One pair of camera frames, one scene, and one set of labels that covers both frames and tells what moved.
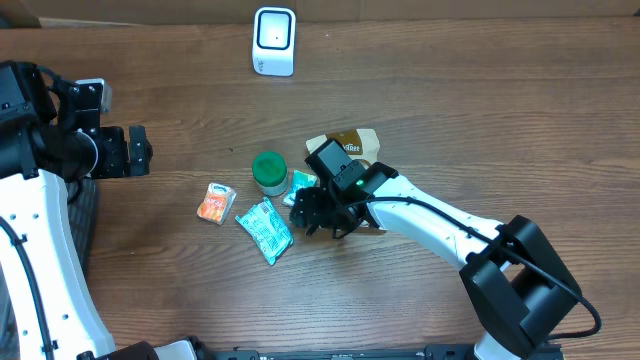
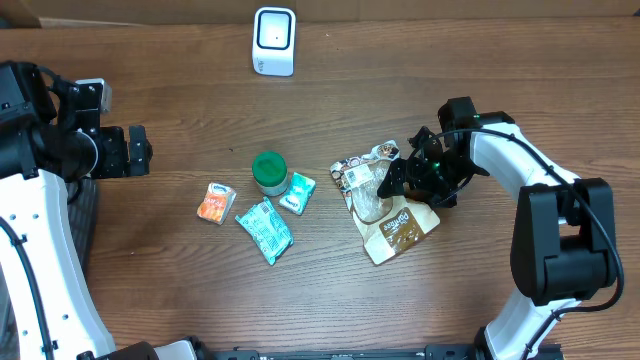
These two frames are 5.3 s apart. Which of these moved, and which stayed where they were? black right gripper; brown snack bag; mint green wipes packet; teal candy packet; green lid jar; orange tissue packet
Moved: black right gripper; brown snack bag
Stayed: mint green wipes packet; orange tissue packet; green lid jar; teal candy packet
